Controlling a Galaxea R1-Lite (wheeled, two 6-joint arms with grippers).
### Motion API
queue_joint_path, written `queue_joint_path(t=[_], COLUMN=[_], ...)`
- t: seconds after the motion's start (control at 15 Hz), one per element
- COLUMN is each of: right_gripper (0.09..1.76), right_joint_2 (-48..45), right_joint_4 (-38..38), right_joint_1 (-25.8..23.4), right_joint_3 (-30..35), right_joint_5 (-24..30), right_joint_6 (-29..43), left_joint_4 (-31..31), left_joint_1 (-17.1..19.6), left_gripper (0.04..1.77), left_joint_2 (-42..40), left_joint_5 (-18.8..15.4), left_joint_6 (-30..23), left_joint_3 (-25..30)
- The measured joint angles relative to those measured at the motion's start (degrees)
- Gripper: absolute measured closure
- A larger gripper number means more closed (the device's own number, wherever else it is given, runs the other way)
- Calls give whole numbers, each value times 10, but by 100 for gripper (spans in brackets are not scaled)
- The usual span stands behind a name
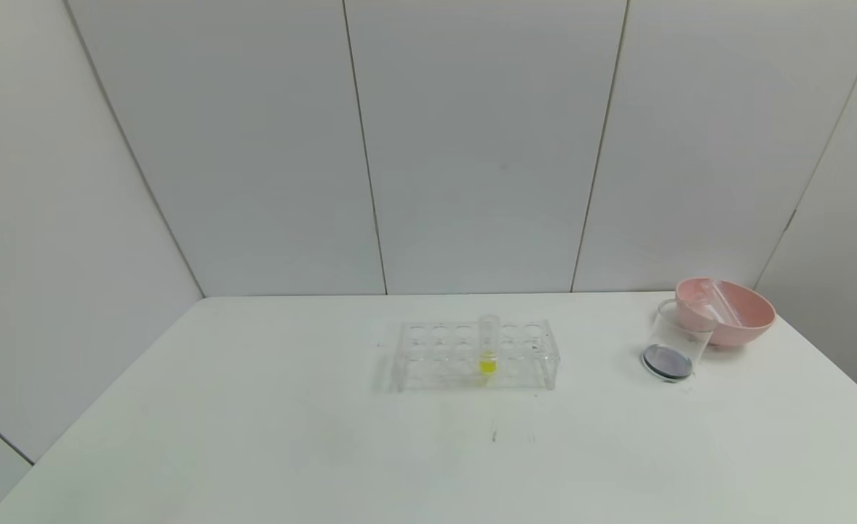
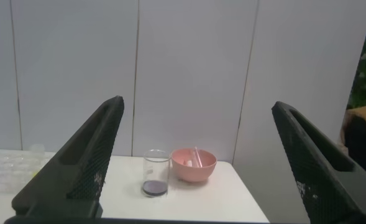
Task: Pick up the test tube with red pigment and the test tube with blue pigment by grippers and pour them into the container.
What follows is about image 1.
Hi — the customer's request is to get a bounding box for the test tube with red pigment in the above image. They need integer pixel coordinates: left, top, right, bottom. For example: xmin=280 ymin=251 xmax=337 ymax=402
xmin=696 ymin=294 xmax=736 ymax=327

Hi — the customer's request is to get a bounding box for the test tube with blue pigment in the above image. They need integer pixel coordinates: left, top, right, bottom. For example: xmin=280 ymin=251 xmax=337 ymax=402
xmin=706 ymin=282 xmax=748 ymax=325

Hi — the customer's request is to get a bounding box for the test tube with yellow pigment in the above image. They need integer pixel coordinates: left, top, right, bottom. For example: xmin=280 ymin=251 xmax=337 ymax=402
xmin=477 ymin=313 xmax=501 ymax=376

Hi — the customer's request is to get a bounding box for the clear plastic test tube rack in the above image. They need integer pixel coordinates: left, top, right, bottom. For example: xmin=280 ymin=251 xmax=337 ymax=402
xmin=392 ymin=317 xmax=562 ymax=392

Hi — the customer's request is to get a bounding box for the clear glass beaker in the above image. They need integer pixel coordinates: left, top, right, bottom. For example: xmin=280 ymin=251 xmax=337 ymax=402
xmin=642 ymin=298 xmax=719 ymax=383

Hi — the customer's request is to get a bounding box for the pink bowl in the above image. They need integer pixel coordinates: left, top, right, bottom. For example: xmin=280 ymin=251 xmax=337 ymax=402
xmin=674 ymin=277 xmax=777 ymax=347

